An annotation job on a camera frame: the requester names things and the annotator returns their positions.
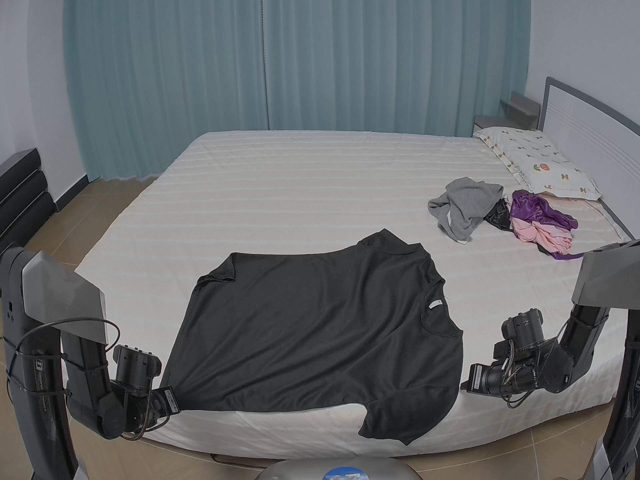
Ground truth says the grey bedside table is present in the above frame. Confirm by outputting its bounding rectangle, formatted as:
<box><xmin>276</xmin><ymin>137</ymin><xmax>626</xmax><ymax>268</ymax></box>
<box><xmin>474</xmin><ymin>93</ymin><xmax>542</xmax><ymax>131</ymax></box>

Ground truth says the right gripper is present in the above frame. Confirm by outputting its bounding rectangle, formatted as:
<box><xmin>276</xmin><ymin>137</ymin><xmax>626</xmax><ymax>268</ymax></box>
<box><xmin>460</xmin><ymin>360</ymin><xmax>516</xmax><ymax>396</ymax></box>

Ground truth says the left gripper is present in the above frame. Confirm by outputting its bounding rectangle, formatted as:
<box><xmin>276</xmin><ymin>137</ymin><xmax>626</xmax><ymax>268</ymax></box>
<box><xmin>142</xmin><ymin>388</ymin><xmax>181</xmax><ymax>426</ymax></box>

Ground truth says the grey garment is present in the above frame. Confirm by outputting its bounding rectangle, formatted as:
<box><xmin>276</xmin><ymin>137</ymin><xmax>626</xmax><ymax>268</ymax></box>
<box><xmin>427</xmin><ymin>178</ymin><xmax>506</xmax><ymax>245</ymax></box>

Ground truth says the pink garment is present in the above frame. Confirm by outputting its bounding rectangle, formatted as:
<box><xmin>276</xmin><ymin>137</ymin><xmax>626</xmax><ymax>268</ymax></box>
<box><xmin>514</xmin><ymin>218</ymin><xmax>573</xmax><ymax>255</ymax></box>

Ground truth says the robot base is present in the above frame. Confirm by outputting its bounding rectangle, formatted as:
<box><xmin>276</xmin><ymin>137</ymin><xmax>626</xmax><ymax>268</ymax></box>
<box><xmin>252</xmin><ymin>458</ymin><xmax>416</xmax><ymax>480</ymax></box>

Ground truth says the blue-green curtain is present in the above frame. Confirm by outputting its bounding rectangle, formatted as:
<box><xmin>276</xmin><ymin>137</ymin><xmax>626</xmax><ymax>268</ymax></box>
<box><xmin>262</xmin><ymin>0</ymin><xmax>531</xmax><ymax>136</ymax></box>
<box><xmin>62</xmin><ymin>0</ymin><xmax>266</xmax><ymax>181</ymax></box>

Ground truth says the black cable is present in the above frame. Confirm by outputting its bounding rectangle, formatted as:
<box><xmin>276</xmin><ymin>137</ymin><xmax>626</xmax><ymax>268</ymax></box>
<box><xmin>209</xmin><ymin>450</ymin><xmax>252</xmax><ymax>470</ymax></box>

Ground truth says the white printed pillow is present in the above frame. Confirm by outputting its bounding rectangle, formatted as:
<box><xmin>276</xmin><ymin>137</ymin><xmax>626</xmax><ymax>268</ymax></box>
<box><xmin>472</xmin><ymin>126</ymin><xmax>603</xmax><ymax>202</ymax></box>

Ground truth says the bed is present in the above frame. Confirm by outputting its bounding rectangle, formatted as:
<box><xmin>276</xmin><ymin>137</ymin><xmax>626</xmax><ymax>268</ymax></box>
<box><xmin>75</xmin><ymin>75</ymin><xmax>640</xmax><ymax>461</ymax></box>

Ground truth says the black T-shirt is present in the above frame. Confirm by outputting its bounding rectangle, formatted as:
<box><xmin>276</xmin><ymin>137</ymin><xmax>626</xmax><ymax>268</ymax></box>
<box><xmin>159</xmin><ymin>228</ymin><xmax>465</xmax><ymax>446</ymax></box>

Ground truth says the purple garment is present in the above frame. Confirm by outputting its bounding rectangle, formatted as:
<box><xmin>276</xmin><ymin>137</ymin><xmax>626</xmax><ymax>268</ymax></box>
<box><xmin>509</xmin><ymin>189</ymin><xmax>586</xmax><ymax>261</ymax></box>

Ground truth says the black chest of drawers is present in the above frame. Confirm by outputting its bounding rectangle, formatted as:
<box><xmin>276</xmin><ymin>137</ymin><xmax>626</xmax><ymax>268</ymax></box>
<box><xmin>0</xmin><ymin>148</ymin><xmax>55</xmax><ymax>249</ymax></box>

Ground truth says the dark patterned garment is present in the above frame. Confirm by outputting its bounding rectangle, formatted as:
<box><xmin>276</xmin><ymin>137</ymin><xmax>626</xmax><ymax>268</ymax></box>
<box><xmin>482</xmin><ymin>198</ymin><xmax>515</xmax><ymax>232</ymax></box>

